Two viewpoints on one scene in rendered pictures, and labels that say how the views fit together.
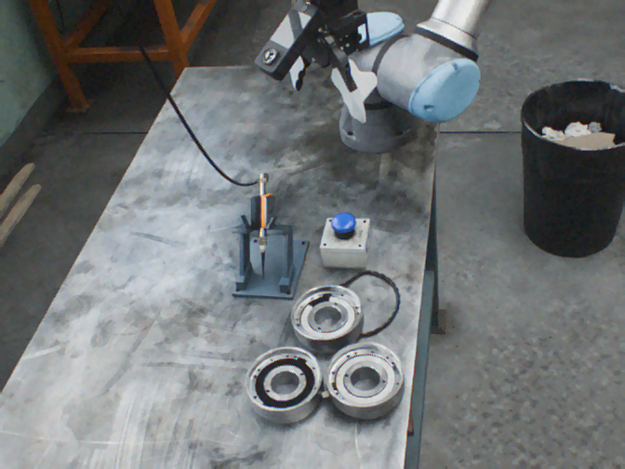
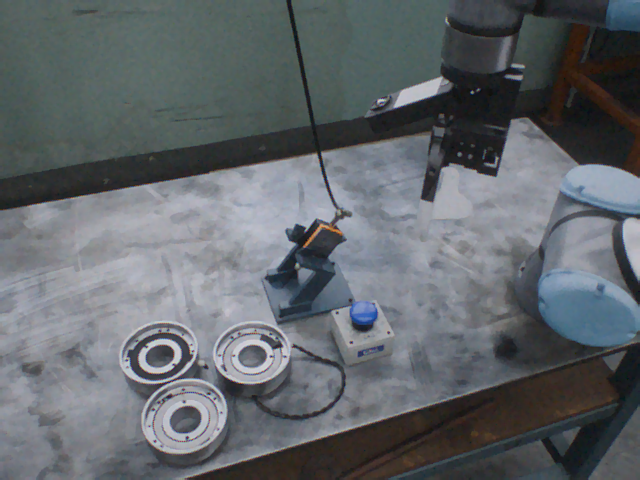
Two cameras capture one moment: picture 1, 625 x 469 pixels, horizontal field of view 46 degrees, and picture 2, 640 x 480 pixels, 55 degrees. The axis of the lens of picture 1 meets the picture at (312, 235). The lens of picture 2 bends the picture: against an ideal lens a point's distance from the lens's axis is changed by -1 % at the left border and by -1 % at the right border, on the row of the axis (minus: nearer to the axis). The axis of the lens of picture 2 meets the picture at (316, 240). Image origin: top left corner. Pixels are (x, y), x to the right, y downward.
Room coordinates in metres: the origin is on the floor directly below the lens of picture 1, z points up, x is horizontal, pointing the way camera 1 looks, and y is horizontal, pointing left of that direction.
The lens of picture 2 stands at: (0.48, -0.45, 1.52)
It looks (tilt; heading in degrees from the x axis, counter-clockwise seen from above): 43 degrees down; 53
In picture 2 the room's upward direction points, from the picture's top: 2 degrees clockwise
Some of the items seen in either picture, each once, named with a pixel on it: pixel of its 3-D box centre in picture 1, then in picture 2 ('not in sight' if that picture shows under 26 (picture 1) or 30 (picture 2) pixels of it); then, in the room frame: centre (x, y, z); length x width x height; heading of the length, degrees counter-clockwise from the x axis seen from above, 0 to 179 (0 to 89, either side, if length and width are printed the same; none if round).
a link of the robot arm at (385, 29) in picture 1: (374, 55); (596, 218); (1.19, -0.17, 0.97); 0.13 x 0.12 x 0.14; 32
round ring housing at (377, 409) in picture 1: (365, 381); (186, 423); (0.60, -0.04, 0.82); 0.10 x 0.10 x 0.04
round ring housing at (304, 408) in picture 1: (285, 386); (161, 359); (0.62, 0.07, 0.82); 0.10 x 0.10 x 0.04
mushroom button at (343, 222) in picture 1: (344, 231); (362, 320); (0.87, -0.05, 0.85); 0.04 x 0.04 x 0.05
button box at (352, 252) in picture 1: (347, 239); (365, 331); (0.88, -0.05, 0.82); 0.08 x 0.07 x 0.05; 163
